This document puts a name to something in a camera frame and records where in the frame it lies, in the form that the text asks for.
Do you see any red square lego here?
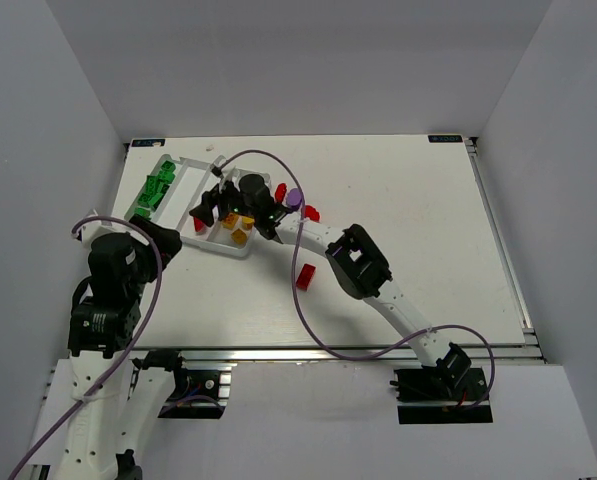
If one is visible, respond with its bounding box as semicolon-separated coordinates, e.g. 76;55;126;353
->
194;218;205;232

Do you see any green rectangular lego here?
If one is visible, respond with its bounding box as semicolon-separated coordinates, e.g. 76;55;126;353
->
148;193;164;209

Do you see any small green number lego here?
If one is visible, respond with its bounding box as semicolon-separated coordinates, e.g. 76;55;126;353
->
158;171;175;184

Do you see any green lego pair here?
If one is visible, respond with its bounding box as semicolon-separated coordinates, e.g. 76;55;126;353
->
137;175;159;208

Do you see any yellow oval lego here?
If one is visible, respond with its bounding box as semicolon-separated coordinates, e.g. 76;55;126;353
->
241;217;255;231

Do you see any green long lego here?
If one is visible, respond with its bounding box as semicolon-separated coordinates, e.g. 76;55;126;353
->
161;160;176;172

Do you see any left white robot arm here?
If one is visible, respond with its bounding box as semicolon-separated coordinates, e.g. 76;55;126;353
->
54;215;182;479

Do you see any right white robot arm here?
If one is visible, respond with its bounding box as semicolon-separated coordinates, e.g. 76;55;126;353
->
189;174;471;395

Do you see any white divided sorting tray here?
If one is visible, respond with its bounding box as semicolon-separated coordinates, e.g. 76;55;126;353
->
125;154;256;258

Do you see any red rounded lego upper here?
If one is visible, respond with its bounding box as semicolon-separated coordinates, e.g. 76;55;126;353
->
274;183;288;203

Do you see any purple oval lego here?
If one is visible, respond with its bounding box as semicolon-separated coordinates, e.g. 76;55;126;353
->
285;188;303;211

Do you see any red oval lego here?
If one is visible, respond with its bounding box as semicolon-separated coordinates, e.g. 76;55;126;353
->
305;205;321;222

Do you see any red rectangular lego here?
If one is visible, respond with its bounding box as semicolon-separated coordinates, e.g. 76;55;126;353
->
295;263;316;291

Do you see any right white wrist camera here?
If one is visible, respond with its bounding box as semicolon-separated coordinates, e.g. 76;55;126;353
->
211;157;239;192

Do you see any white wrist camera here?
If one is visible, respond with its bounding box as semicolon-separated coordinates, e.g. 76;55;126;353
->
71;209;127;248
211;157;239;192

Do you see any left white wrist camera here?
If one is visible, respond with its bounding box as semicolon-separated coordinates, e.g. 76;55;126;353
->
71;209;127;248

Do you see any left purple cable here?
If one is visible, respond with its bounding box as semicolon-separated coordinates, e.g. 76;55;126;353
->
7;215;224;480

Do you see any purple cable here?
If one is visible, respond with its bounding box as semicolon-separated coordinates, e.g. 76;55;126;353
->
212;149;497;412
7;215;224;480

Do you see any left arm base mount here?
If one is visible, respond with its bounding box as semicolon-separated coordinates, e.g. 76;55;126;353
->
131;349;226;420

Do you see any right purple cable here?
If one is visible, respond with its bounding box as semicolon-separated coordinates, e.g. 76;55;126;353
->
212;149;497;412

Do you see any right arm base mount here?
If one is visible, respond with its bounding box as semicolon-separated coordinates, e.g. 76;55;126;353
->
389;368;493;425

